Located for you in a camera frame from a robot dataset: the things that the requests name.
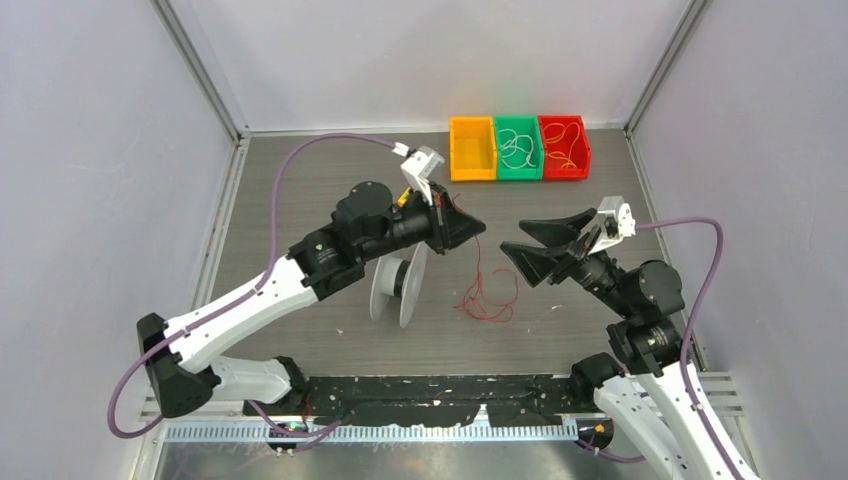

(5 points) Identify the grey cable spool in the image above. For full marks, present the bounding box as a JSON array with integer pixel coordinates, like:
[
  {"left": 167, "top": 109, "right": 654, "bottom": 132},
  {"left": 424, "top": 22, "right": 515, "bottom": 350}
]
[{"left": 369, "top": 243, "right": 428, "bottom": 328}]

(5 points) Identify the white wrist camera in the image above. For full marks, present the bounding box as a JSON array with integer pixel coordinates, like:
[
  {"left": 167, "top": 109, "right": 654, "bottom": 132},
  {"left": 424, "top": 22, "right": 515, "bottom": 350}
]
[
  {"left": 392, "top": 142, "right": 445, "bottom": 206},
  {"left": 585, "top": 196, "right": 636, "bottom": 254}
]

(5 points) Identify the white wire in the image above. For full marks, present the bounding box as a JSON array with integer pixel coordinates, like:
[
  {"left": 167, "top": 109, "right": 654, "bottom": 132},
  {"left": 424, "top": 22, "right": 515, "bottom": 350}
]
[{"left": 498, "top": 129, "right": 539, "bottom": 170}]

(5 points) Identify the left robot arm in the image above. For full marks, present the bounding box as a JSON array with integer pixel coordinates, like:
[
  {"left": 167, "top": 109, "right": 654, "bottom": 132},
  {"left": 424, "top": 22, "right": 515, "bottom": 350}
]
[{"left": 137, "top": 182, "right": 486, "bottom": 419}]

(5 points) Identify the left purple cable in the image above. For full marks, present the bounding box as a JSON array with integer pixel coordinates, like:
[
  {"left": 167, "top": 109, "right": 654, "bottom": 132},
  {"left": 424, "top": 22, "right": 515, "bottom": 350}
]
[{"left": 107, "top": 134, "right": 399, "bottom": 440}]

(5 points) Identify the red wire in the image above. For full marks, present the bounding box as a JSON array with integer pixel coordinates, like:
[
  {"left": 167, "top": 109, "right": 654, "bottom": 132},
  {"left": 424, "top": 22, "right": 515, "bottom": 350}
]
[{"left": 453, "top": 195, "right": 521, "bottom": 325}]

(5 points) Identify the slotted cable duct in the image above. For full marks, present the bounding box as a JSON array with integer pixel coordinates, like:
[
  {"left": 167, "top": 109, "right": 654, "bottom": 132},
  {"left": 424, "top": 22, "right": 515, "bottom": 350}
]
[{"left": 164, "top": 420, "right": 579, "bottom": 443}]

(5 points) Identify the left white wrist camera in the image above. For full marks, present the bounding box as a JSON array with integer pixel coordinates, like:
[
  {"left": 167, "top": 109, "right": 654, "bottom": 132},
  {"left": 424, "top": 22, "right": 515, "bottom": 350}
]
[{"left": 392, "top": 142, "right": 445, "bottom": 206}]

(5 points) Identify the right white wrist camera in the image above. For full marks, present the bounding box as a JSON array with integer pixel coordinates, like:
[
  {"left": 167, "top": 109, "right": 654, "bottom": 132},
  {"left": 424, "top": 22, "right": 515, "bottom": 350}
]
[{"left": 585, "top": 196, "right": 636, "bottom": 254}]

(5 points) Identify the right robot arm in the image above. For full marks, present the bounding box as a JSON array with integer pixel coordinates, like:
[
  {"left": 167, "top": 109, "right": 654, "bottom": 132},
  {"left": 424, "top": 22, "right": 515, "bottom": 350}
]
[{"left": 500, "top": 198, "right": 757, "bottom": 479}]

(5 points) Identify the yellow toy brick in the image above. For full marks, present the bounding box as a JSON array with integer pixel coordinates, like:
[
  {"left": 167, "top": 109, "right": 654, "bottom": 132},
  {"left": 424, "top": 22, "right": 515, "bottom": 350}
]
[{"left": 396, "top": 187, "right": 412, "bottom": 207}]

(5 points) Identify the left aluminium frame post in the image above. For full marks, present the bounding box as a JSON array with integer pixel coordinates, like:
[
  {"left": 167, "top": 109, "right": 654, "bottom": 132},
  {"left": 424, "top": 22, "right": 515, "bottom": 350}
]
[{"left": 150, "top": 0, "right": 250, "bottom": 144}]

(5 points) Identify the orange wire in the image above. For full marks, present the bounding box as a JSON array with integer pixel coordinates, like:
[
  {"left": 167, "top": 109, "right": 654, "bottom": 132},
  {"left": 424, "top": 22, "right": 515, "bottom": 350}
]
[{"left": 544, "top": 122, "right": 587, "bottom": 170}]

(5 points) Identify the red bin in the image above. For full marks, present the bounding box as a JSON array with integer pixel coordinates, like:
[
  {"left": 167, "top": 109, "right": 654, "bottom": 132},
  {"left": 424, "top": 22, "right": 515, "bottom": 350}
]
[{"left": 537, "top": 115, "right": 592, "bottom": 181}]

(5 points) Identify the aluminium frame post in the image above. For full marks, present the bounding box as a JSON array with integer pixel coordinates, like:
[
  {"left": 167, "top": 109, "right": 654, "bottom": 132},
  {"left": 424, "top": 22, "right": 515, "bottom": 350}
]
[
  {"left": 624, "top": 0, "right": 712, "bottom": 138},
  {"left": 150, "top": 0, "right": 250, "bottom": 144}
]

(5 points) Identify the green bin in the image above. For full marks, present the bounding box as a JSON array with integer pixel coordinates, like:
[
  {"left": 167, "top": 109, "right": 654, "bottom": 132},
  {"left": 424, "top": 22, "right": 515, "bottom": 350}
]
[{"left": 494, "top": 115, "right": 545, "bottom": 181}]

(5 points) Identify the orange bin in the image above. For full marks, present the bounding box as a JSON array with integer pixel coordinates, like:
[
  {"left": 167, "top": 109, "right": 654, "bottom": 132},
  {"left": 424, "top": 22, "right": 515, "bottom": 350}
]
[{"left": 449, "top": 116, "right": 497, "bottom": 182}]

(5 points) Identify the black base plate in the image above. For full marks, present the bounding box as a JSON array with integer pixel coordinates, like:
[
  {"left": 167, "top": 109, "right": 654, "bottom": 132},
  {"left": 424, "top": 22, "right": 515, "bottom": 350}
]
[{"left": 304, "top": 374, "right": 598, "bottom": 428}]

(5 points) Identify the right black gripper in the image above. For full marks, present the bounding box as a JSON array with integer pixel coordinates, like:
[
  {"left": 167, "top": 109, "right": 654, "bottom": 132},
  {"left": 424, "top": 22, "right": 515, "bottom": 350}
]
[{"left": 499, "top": 206, "right": 635, "bottom": 316}]

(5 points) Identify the right aluminium frame post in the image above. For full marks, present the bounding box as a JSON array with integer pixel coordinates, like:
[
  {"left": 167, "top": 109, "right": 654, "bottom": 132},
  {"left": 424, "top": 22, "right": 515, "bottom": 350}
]
[{"left": 624, "top": 0, "right": 712, "bottom": 138}]

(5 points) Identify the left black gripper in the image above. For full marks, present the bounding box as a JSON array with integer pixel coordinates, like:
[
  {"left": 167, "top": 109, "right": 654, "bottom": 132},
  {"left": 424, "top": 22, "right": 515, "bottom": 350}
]
[{"left": 360, "top": 181, "right": 486, "bottom": 263}]

